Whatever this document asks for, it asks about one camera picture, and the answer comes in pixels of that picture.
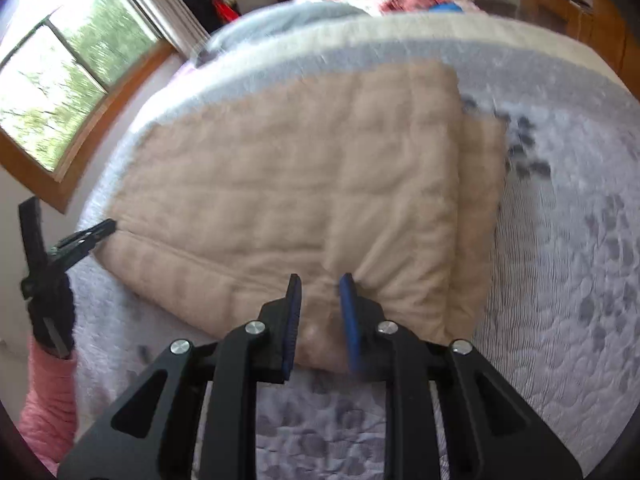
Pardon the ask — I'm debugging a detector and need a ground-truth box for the side window wooden frame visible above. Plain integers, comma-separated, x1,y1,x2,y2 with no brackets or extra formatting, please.
0,0,177,215

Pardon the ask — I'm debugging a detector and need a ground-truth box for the red patterned cloth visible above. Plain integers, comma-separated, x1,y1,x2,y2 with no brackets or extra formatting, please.
380,0,453,14

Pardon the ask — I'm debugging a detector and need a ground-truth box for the beige quilted down jacket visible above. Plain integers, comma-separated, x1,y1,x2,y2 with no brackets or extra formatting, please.
98,61,506,372

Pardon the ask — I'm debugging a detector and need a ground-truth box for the left forearm pink sleeve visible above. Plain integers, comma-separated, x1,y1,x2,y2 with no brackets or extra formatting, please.
18,338,78,477

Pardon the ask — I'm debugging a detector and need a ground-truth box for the grey pillow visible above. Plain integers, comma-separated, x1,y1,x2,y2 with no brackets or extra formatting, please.
193,1,369,68

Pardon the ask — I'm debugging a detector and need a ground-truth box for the left hand black glove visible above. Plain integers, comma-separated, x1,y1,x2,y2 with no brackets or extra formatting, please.
27,274,76,360

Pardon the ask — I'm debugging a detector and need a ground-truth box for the wooden wardrobe cabinet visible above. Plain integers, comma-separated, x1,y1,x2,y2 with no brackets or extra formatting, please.
518,0,639,99

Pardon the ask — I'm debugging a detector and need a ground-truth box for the blue cloth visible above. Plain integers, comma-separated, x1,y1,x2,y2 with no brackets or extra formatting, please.
428,2,463,13

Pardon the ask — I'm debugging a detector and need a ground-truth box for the striped beige curtain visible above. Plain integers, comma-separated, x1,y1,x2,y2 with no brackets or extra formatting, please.
134,0,208,58

